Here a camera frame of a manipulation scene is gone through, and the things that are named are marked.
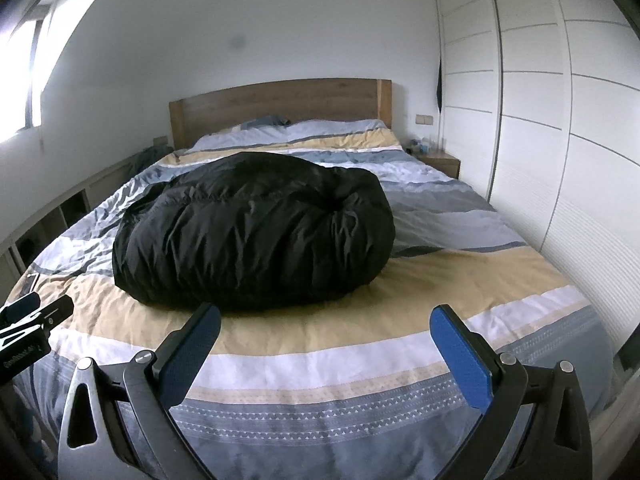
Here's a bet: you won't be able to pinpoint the black puffer coat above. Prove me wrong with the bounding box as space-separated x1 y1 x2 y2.
112 152 395 313

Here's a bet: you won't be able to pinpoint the dark clothes on shelf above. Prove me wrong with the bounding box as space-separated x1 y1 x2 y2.
128 144 174 179

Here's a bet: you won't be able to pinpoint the white low shelf unit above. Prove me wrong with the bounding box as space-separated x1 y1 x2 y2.
1 155 137 302

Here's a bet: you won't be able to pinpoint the wooden headboard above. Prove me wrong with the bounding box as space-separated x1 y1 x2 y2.
168 78 393 148

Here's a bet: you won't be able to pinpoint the window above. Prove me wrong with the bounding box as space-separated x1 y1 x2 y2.
1 0 53 142

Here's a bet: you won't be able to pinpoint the blue grey pillow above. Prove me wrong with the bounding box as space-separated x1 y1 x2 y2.
240 115 291 130

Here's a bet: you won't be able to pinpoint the wooden nightstand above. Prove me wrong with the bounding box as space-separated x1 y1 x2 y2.
416 152 461 179

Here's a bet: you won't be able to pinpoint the items on nightstand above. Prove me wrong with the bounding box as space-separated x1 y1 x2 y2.
402 139 433 157

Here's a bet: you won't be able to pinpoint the white sliding wardrobe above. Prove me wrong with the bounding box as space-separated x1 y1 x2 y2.
436 0 639 351

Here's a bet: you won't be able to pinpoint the wall socket plate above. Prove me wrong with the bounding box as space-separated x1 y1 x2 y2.
416 114 434 126

